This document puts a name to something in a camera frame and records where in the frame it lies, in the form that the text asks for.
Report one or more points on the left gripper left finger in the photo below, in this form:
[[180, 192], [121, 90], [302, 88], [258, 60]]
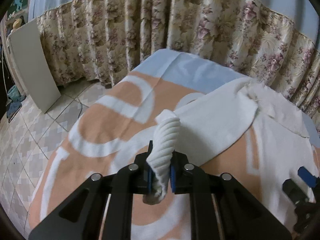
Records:
[[101, 207]]

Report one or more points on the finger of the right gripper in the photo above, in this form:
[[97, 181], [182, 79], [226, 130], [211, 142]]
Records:
[[294, 192], [308, 178]]

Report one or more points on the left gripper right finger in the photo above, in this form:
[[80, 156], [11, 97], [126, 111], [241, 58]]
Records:
[[220, 207]]

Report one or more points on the white knit sweater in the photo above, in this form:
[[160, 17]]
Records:
[[242, 126]]

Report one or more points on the orange blue patterned blanket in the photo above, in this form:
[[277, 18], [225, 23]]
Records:
[[120, 125]]

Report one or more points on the floral beige curtain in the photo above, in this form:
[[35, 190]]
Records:
[[275, 41]]

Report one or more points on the white leaning board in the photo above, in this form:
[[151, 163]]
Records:
[[29, 59]]

